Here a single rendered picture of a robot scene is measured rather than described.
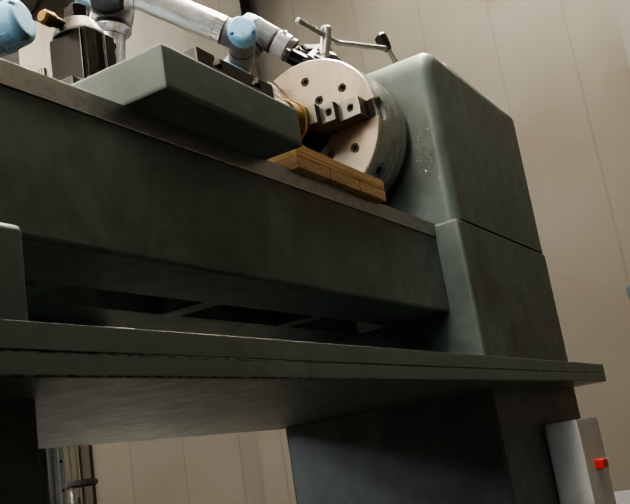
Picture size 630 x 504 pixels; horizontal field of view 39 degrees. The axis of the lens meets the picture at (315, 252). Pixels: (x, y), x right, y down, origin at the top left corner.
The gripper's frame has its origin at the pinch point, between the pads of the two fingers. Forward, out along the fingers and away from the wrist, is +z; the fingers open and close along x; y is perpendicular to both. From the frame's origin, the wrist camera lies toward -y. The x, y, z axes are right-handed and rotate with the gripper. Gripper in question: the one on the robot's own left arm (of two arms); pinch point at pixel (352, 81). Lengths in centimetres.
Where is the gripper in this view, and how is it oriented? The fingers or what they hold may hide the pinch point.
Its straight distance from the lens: 255.3
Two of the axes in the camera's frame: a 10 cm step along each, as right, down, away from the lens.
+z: 8.7, 4.9, -0.3
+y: -3.0, 4.7, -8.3
